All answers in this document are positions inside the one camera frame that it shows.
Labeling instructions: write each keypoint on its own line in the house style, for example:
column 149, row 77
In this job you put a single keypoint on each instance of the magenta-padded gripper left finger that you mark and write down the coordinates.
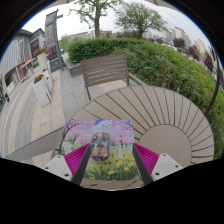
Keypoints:
column 77, row 158

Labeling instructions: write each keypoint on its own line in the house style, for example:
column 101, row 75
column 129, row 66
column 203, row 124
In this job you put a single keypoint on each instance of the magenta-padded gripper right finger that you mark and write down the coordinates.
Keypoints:
column 146, row 158

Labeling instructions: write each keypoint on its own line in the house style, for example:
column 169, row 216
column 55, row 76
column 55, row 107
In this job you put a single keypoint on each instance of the white planter with pink flowers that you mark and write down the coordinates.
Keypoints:
column 40, row 60

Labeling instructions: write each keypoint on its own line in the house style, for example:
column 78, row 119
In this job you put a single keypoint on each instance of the round leafy tree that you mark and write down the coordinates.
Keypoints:
column 140, row 18

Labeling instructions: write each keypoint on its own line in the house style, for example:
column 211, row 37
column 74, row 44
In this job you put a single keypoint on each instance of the dark curved umbrella pole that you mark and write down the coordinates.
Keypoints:
column 215, row 86

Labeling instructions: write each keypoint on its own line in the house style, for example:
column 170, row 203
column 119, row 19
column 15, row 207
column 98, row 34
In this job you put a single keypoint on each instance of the tree with thick bare trunk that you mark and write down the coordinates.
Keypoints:
column 97, row 25

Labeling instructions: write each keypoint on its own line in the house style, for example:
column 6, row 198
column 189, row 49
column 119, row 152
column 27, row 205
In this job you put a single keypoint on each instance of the tall grey sign pillar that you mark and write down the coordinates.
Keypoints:
column 50, row 33

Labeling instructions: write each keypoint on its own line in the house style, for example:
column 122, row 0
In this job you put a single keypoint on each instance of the flower landscape print mouse pad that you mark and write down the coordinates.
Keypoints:
column 120, row 133

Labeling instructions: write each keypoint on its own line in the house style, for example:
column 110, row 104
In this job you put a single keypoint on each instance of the distant apartment buildings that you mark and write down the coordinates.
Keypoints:
column 178, row 33

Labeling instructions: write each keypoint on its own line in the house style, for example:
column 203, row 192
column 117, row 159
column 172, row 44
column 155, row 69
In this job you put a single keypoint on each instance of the green hedge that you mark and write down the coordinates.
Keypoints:
column 166, row 66

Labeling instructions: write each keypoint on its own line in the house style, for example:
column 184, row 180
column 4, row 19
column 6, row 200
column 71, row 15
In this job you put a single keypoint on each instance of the grey shopfront building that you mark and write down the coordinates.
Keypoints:
column 16, row 56

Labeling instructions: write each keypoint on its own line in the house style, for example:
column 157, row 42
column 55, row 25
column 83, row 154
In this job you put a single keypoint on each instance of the brown slatted chair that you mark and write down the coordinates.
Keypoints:
column 105, row 70

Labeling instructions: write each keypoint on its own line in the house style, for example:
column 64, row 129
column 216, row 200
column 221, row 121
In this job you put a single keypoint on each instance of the white planter with orange flowers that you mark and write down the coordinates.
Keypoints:
column 41, row 91
column 49, row 80

